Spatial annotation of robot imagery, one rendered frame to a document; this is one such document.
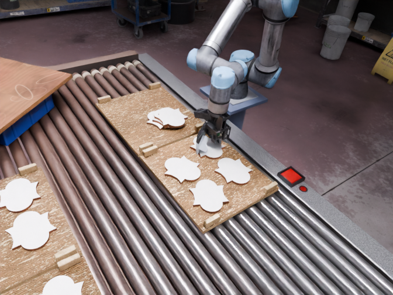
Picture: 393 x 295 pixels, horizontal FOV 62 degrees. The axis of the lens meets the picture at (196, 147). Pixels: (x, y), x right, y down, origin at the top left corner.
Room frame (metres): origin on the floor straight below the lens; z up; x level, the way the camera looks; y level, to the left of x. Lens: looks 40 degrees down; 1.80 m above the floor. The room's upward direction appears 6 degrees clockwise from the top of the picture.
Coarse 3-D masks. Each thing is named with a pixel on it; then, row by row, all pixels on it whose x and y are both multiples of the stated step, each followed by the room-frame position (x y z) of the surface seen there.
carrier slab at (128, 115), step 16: (128, 96) 1.35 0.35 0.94; (144, 96) 1.36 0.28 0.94; (160, 96) 1.38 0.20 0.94; (112, 112) 1.20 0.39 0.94; (128, 112) 1.21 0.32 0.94; (144, 112) 1.23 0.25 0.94; (128, 128) 1.10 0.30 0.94; (144, 128) 1.11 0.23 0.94; (176, 128) 1.13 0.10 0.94; (192, 128) 1.15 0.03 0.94; (128, 144) 1.01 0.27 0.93; (160, 144) 1.02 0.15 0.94
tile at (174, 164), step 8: (168, 160) 0.91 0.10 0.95; (176, 160) 0.92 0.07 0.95; (184, 160) 0.92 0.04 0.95; (168, 168) 0.87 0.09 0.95; (176, 168) 0.88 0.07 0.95; (184, 168) 0.88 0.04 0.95; (192, 168) 0.89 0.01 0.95; (176, 176) 0.83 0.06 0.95; (184, 176) 0.84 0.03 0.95; (192, 176) 0.84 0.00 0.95
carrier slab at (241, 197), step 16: (176, 144) 1.03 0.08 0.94; (192, 144) 1.04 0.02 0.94; (224, 144) 1.06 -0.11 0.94; (144, 160) 0.91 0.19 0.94; (160, 160) 0.92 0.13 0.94; (192, 160) 0.94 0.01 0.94; (208, 160) 0.95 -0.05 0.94; (240, 160) 0.97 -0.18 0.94; (160, 176) 0.84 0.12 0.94; (208, 176) 0.86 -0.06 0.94; (256, 176) 0.89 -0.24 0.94; (176, 192) 0.77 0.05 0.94; (224, 192) 0.79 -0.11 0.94; (240, 192) 0.80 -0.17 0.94; (256, 192) 0.81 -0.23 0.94; (272, 192) 0.82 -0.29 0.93; (192, 208) 0.71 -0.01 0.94; (224, 208) 0.72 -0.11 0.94; (240, 208) 0.73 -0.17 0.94
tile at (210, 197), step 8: (200, 184) 0.81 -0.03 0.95; (208, 184) 0.81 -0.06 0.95; (192, 192) 0.77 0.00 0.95; (200, 192) 0.77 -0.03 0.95; (208, 192) 0.78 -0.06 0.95; (216, 192) 0.78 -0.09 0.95; (200, 200) 0.73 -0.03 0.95; (208, 200) 0.74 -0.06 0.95; (216, 200) 0.74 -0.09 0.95; (224, 200) 0.75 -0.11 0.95; (208, 208) 0.70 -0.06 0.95; (216, 208) 0.71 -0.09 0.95
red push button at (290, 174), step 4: (284, 172) 0.94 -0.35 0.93; (288, 172) 0.94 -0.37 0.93; (292, 172) 0.94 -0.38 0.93; (284, 176) 0.91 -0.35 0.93; (288, 176) 0.92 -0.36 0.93; (292, 176) 0.92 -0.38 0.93; (296, 176) 0.92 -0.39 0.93; (300, 176) 0.92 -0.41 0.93; (292, 180) 0.90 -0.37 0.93; (296, 180) 0.90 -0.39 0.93
